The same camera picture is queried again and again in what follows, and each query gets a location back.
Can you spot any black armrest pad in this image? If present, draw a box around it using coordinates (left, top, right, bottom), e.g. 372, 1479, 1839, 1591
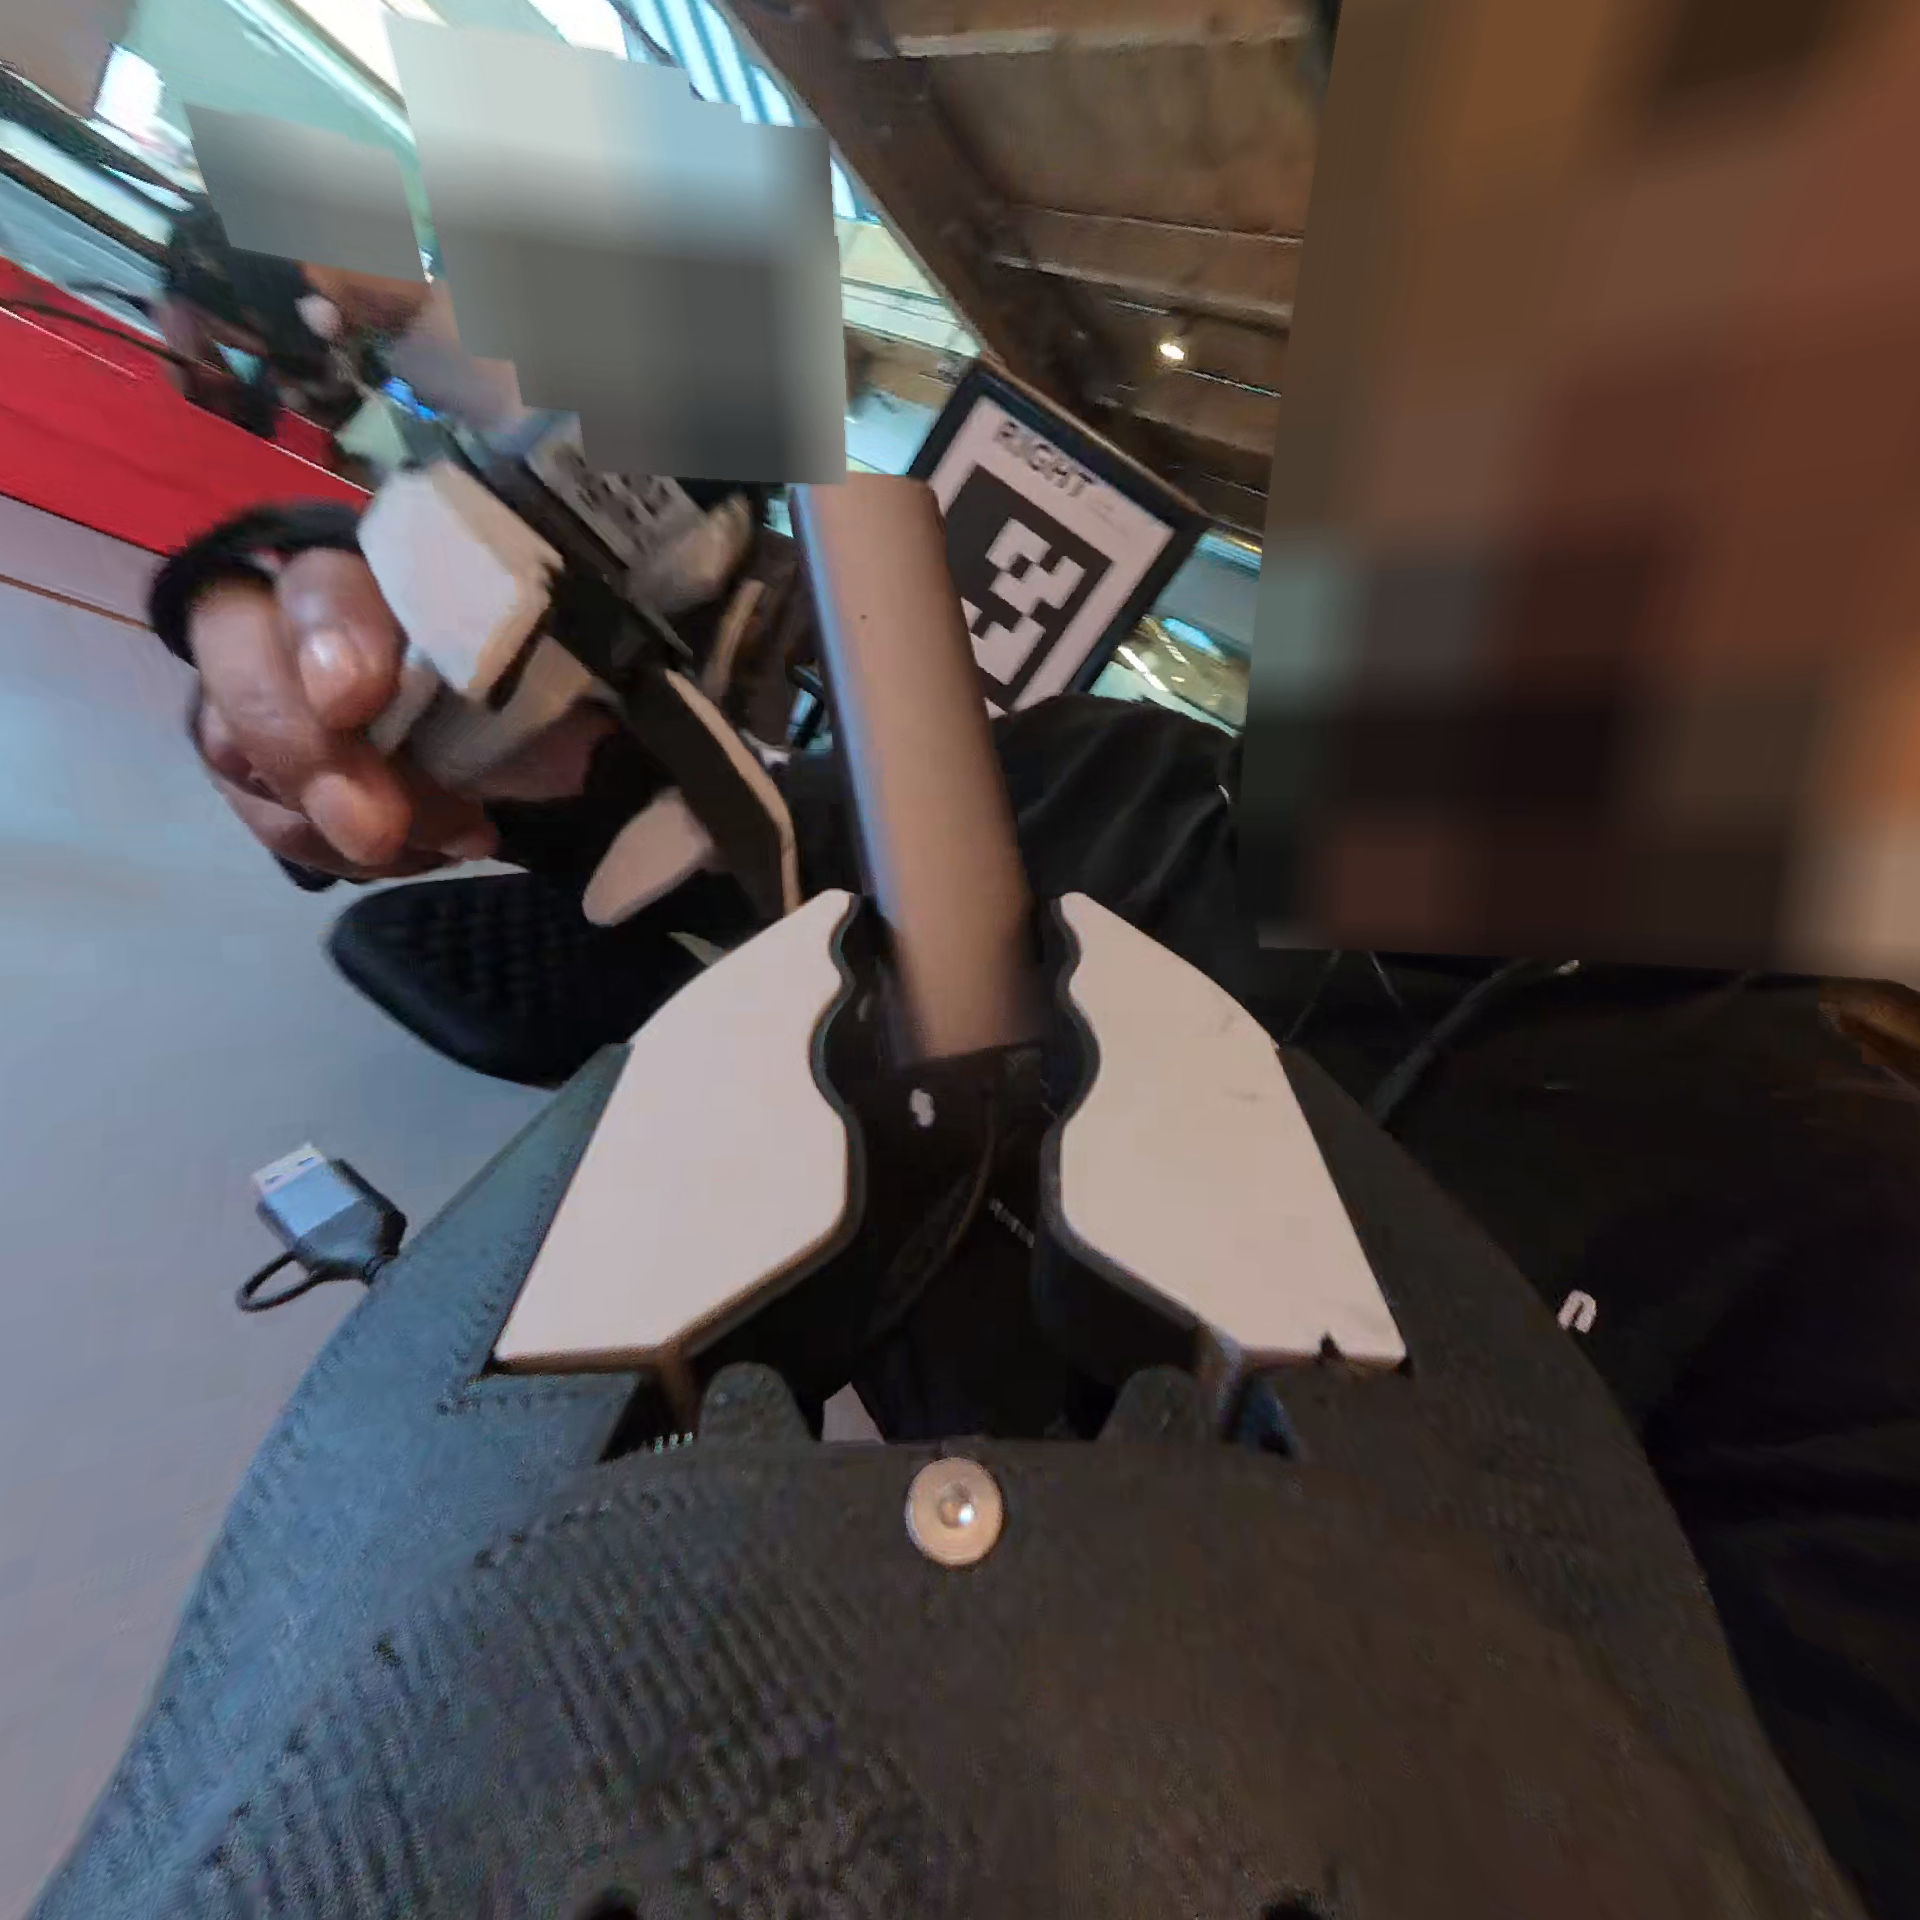
328, 869, 708, 1092

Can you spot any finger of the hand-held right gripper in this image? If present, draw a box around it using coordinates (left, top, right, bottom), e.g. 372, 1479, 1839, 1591
580, 793, 717, 928
652, 665, 803, 920

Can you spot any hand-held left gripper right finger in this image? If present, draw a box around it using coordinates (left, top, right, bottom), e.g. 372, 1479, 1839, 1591
1035, 888, 1410, 1427

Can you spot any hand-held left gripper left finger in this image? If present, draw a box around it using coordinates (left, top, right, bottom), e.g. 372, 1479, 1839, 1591
493, 888, 872, 1405

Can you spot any red plastic bin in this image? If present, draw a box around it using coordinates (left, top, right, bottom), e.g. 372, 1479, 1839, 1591
0, 258, 375, 519

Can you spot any black white marker board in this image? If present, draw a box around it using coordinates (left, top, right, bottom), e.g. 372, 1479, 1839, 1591
908, 358, 1209, 718

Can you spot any dark oval usb hub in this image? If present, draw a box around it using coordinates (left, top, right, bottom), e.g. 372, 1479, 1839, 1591
788, 478, 1051, 1112

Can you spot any person's right hand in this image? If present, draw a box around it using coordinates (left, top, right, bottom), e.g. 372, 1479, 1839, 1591
193, 557, 623, 893

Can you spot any thick black usb cable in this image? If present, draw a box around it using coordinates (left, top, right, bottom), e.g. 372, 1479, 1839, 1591
239, 1142, 412, 1313

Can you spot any person's black jacket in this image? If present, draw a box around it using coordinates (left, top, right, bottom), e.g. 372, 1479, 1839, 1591
781, 694, 1920, 1920

